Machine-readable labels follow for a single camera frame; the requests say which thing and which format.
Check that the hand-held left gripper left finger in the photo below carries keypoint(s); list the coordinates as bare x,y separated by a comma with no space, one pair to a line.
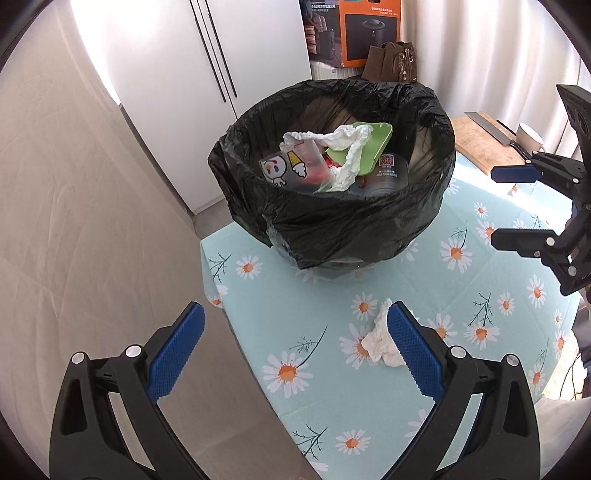
178,344

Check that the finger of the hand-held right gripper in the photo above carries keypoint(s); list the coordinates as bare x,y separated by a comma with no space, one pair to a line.
515,173
521,240

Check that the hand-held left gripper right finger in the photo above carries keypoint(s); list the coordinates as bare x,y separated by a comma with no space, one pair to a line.
413,348

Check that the white tissue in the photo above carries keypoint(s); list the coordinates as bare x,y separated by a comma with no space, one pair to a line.
341,134
381,344

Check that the trash bin with black bag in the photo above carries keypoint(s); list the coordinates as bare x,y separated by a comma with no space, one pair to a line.
351,230

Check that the clear cartoon printed plastic cup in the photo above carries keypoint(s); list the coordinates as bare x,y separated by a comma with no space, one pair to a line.
286,168

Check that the white mug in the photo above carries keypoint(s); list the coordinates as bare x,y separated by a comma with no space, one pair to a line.
528,136

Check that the wooden cutting board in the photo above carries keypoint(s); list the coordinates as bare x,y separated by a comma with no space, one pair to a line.
480,143

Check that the daisy printed blue tablecloth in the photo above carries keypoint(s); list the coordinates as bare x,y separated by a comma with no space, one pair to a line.
415,277

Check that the white curtain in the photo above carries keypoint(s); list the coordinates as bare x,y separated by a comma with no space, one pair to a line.
485,55

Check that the brown handbag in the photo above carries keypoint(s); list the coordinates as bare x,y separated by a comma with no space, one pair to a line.
388,62

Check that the orange and black cardboard box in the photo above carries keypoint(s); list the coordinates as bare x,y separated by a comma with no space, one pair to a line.
369,32

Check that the white refrigerator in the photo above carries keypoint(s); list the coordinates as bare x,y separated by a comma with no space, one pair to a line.
161,92

